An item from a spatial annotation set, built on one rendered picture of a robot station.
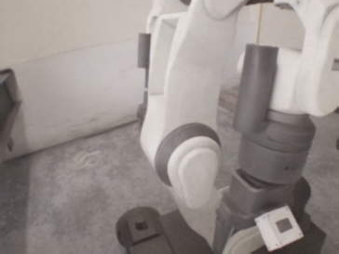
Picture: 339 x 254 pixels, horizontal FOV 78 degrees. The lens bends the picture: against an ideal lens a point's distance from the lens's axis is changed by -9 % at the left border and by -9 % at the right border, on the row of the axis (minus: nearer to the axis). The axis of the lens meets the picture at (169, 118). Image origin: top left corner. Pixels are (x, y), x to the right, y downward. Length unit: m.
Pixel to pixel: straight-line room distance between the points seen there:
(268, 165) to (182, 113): 0.20
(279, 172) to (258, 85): 0.11
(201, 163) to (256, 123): 0.19
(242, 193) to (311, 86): 0.16
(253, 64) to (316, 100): 0.07
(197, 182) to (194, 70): 0.21
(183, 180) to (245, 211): 0.15
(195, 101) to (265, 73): 0.21
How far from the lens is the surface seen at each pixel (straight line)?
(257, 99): 0.25
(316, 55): 0.24
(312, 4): 0.25
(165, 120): 0.41
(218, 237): 0.37
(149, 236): 0.85
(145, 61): 0.64
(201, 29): 0.38
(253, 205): 0.32
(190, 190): 0.45
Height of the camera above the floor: 0.87
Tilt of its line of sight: 25 degrees down
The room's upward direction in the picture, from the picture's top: 7 degrees counter-clockwise
